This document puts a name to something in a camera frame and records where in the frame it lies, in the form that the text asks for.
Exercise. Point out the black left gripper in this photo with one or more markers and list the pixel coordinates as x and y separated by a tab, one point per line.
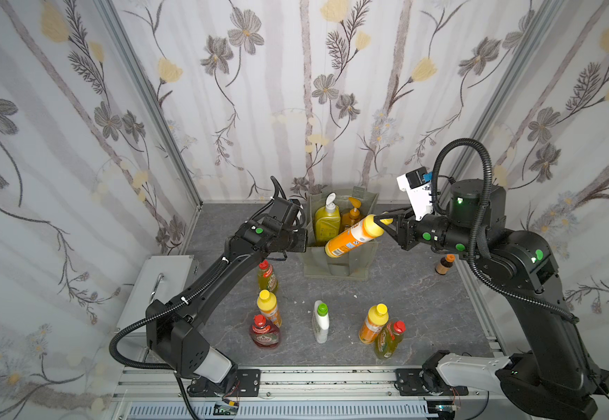
294	231

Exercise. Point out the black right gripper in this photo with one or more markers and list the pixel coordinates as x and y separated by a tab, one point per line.
407	231

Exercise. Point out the orange bottle yellow cap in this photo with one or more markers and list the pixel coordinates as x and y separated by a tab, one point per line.
376	318
268	305
362	232

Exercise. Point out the large yellow pump soap bottle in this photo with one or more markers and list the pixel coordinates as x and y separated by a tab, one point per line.
327	220

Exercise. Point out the large orange pump soap bottle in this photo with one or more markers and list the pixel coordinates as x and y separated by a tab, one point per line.
351	216

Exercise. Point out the green fabric shopping bag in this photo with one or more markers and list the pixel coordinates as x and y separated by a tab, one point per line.
352	265

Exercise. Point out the green bottle red cap front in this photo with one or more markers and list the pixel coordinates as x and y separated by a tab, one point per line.
389	339

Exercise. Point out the green bottle red cap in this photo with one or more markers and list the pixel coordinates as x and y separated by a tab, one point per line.
266	277
389	339

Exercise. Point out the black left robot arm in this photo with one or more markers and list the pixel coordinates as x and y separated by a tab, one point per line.
273	232

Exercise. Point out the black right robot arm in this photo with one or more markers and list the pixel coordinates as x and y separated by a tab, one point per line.
557	377

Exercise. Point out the red soap bottle red cap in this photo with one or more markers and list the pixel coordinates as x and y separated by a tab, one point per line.
264	333

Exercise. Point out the green bottle red cap rear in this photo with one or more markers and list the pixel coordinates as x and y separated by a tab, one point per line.
266	277

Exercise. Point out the small bottle orange cap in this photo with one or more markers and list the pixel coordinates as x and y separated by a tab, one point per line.
445	264

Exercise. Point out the white bottle green cap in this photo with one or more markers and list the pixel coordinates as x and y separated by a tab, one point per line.
321	321

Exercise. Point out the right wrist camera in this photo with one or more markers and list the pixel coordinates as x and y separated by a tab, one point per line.
417	185

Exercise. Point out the grey metal box with handle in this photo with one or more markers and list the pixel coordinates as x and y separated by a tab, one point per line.
161	277

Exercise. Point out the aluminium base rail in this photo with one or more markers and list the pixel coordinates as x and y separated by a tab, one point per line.
302	393

